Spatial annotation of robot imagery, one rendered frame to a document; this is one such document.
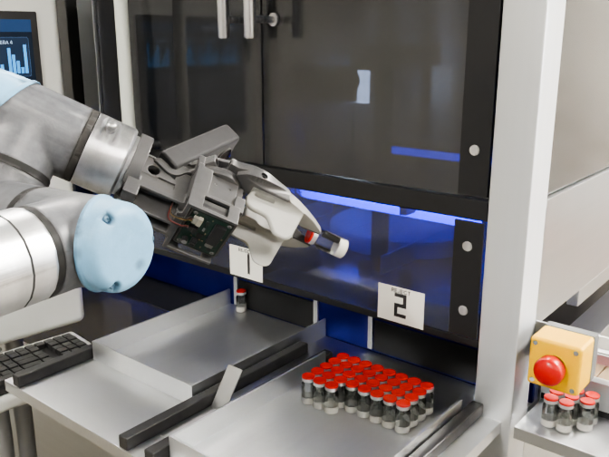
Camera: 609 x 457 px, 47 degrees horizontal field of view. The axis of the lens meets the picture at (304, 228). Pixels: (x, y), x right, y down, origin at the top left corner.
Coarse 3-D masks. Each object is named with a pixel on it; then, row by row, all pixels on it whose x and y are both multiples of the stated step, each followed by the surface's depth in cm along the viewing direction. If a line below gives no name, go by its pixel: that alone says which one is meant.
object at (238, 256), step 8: (232, 248) 133; (240, 248) 132; (232, 256) 134; (240, 256) 132; (232, 264) 134; (240, 264) 133; (256, 264) 130; (232, 272) 135; (240, 272) 133; (256, 272) 130; (256, 280) 131
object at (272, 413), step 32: (288, 384) 112; (224, 416) 102; (256, 416) 105; (288, 416) 105; (320, 416) 105; (352, 416) 105; (448, 416) 101; (192, 448) 91; (224, 448) 97; (256, 448) 97; (288, 448) 97; (320, 448) 97; (352, 448) 97; (384, 448) 97; (416, 448) 94
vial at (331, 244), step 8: (320, 232) 77; (312, 240) 76; (320, 240) 76; (328, 240) 76; (336, 240) 77; (344, 240) 77; (320, 248) 77; (328, 248) 77; (336, 248) 77; (344, 248) 77; (336, 256) 77
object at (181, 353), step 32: (160, 320) 134; (192, 320) 140; (224, 320) 140; (256, 320) 140; (320, 320) 132; (96, 352) 123; (128, 352) 126; (160, 352) 126; (192, 352) 126; (224, 352) 126; (256, 352) 119; (160, 384) 113; (192, 384) 108
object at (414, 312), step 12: (384, 288) 112; (396, 288) 111; (384, 300) 113; (396, 300) 111; (408, 300) 110; (420, 300) 108; (384, 312) 113; (408, 312) 110; (420, 312) 109; (408, 324) 111; (420, 324) 109
